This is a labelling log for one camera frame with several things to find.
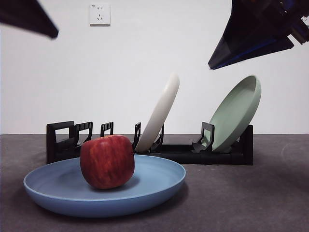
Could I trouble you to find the red apple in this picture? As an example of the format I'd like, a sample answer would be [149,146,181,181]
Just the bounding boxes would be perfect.
[80,134,135,190]

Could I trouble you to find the blue plate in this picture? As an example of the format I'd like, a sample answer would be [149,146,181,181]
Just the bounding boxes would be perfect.
[23,154,186,218]

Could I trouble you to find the green plate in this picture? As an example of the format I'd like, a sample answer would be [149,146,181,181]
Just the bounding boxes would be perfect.
[209,75,262,153]

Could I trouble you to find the white plate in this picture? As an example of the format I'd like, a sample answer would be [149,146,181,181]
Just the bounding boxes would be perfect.
[134,73,181,152]

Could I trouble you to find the black plate rack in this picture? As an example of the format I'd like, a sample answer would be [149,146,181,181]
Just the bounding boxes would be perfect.
[46,120,253,166]

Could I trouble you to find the white wall socket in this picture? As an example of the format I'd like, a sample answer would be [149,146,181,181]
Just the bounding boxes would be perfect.
[89,3,111,27]

